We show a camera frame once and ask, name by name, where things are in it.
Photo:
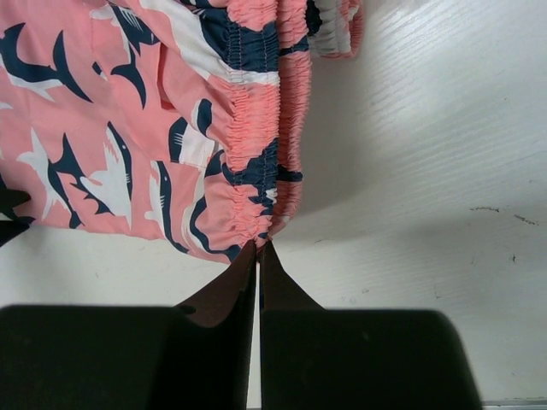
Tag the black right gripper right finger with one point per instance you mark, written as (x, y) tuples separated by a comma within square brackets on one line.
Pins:
[(318, 358)]

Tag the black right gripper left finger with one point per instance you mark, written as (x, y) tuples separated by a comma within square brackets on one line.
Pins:
[(195, 355)]

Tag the aluminium table edge rail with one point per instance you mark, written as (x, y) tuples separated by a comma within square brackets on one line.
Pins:
[(515, 405)]

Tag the pink shark print shorts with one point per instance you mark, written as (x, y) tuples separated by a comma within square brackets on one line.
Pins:
[(171, 120)]

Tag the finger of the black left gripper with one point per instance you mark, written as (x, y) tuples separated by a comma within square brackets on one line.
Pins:
[(14, 225)]

